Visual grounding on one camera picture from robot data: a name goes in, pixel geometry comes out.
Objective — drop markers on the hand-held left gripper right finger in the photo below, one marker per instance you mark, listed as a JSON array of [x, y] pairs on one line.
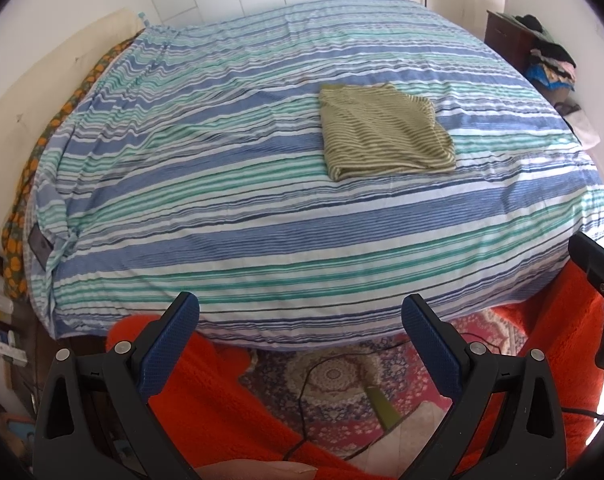
[[432, 347]]

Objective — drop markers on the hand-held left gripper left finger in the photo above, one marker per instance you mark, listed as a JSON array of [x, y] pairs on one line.
[[167, 345]]

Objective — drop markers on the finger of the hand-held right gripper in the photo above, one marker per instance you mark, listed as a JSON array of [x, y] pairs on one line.
[[594, 265]]

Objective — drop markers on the green striped knit garment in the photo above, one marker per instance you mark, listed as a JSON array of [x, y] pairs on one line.
[[382, 130]]

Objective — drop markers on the pile of mixed clothes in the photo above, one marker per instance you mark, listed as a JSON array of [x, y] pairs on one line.
[[552, 62]]

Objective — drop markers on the person's left hand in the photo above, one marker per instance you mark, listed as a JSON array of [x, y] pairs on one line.
[[257, 472]]

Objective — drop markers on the orange fleece garment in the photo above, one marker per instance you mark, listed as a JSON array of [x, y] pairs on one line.
[[206, 400]]

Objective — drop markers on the olive green object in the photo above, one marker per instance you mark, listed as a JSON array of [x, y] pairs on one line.
[[382, 407]]

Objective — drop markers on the patterned floor rug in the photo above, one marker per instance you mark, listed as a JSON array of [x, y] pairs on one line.
[[332, 377]]

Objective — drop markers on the white cloth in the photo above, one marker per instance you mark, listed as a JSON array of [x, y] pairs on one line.
[[584, 130]]

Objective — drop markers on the white box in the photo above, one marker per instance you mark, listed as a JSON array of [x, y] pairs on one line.
[[9, 353]]

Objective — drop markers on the blue green striped duvet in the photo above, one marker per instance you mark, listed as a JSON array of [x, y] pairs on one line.
[[231, 185]]

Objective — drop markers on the orange patterned bed sheet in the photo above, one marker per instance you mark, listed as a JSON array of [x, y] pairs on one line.
[[15, 255]]

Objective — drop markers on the dark wooden nightstand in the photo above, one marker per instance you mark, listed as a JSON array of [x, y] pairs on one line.
[[504, 35]]

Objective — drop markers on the cream padded headboard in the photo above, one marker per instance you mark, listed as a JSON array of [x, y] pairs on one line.
[[41, 90]]

